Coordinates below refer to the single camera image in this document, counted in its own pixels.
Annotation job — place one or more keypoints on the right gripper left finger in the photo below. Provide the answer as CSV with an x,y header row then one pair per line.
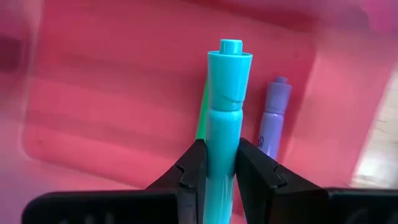
x,y
124,208

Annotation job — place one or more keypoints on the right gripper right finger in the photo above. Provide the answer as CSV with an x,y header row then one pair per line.
x,y
295,205

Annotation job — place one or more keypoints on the teal highlighter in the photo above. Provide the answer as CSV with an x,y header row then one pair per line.
x,y
225,130

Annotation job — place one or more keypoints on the pink plastic bin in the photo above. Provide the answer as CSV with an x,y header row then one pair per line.
x,y
109,93

